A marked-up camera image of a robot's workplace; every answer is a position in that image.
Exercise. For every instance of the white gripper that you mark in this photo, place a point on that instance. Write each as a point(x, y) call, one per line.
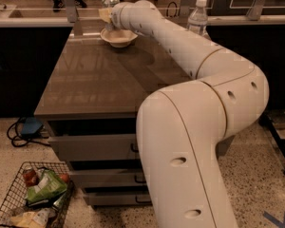
point(114, 17)

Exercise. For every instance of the green white 7up can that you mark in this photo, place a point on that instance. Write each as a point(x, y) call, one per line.
point(109, 4)

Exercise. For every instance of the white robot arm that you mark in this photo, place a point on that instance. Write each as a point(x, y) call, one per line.
point(179, 126)

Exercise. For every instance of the white paper bowl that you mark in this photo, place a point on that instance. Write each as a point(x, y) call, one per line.
point(118, 38)

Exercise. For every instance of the red soda can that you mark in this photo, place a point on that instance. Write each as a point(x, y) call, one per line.
point(30, 176)

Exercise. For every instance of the grey drawer cabinet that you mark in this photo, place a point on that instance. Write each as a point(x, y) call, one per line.
point(97, 89)

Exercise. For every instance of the clear plastic water bottle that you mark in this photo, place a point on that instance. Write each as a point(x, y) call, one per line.
point(198, 19)

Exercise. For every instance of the blue foot pedal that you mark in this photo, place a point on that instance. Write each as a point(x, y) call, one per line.
point(31, 127)

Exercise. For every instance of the top grey drawer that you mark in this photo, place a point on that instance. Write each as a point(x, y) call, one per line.
point(95, 147)

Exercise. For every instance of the grey drawer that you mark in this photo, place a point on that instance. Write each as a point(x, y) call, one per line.
point(111, 199)
point(107, 178)
point(95, 147)

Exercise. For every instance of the middle grey drawer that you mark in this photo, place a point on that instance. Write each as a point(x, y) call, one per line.
point(107, 178)

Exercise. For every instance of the red apple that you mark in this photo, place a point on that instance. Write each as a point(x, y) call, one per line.
point(64, 177)

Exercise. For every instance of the green chip bag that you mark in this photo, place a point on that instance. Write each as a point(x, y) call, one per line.
point(49, 186)

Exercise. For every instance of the bottom grey drawer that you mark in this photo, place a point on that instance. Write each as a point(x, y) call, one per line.
point(111, 199)

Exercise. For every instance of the yellow white snack bag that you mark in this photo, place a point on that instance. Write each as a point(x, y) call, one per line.
point(31, 219)

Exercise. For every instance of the black cart frame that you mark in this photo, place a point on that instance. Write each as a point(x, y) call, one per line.
point(274, 120)

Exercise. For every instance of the black wire basket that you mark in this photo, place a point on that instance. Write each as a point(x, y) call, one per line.
point(15, 200)

